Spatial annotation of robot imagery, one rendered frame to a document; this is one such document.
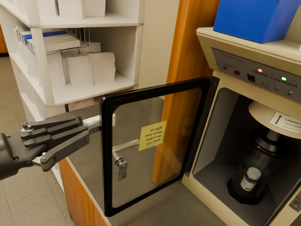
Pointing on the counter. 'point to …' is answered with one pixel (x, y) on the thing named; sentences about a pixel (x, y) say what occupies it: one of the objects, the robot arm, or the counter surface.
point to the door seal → (110, 135)
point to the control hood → (252, 52)
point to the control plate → (268, 76)
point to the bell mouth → (275, 120)
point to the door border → (112, 134)
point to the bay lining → (242, 112)
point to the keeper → (296, 202)
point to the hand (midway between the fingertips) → (99, 122)
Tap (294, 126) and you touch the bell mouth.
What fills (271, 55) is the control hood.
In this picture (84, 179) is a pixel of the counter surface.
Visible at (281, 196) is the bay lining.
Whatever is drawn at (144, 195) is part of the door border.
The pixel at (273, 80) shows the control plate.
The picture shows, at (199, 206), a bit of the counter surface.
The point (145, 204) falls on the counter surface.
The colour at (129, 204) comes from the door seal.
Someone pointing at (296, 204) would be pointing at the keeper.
